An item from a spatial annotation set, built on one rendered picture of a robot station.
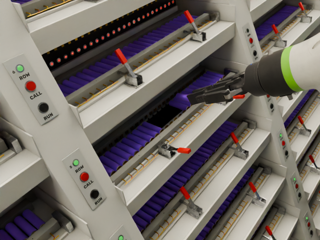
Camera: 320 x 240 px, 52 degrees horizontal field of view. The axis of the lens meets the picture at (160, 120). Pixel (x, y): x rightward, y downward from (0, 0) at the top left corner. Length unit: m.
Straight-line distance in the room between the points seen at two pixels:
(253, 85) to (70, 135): 0.39
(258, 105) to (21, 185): 0.80
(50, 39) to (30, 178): 0.25
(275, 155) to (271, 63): 0.61
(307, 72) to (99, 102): 0.42
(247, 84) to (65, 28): 0.39
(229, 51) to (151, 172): 0.51
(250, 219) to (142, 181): 0.49
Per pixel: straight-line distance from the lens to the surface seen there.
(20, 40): 0.62
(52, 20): 0.66
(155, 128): 0.88
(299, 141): 1.45
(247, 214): 1.16
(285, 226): 1.38
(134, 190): 0.75
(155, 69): 0.81
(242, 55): 1.08
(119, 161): 0.80
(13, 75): 0.60
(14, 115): 0.60
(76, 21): 0.68
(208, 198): 0.96
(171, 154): 0.81
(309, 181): 1.55
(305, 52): 0.65
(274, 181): 1.27
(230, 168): 1.04
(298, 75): 0.66
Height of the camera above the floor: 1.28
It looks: 20 degrees down
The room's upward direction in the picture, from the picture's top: 25 degrees counter-clockwise
